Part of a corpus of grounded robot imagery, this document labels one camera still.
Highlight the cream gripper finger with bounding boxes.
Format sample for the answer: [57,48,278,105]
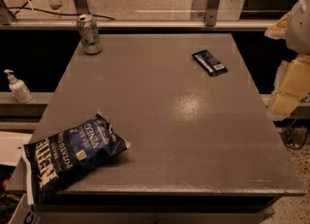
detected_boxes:
[264,13,290,40]
[269,54,310,115]

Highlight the blue rxbar blueberry bar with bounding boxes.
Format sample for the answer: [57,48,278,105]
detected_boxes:
[192,49,228,77]

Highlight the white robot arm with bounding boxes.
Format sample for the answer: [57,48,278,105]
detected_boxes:
[264,0,310,120]

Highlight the blue kettle chip bag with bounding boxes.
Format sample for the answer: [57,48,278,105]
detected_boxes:
[22,112,130,205]

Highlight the grey table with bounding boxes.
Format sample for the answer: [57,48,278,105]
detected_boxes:
[5,33,307,224]

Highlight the green soda can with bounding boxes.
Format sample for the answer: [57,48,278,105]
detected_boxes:
[77,14,102,54]

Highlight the white pump dispenser bottle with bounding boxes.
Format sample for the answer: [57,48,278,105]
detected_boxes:
[4,69,32,104]

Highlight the white cardboard box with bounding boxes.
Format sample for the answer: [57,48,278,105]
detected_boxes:
[9,194,47,224]

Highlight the black cable on floor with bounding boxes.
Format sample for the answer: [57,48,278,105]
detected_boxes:
[281,119,310,150]

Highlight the right metal glass bracket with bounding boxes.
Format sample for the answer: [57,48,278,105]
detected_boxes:
[204,0,220,26]

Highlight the black cable behind glass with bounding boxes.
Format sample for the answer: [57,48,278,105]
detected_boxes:
[7,0,116,21]

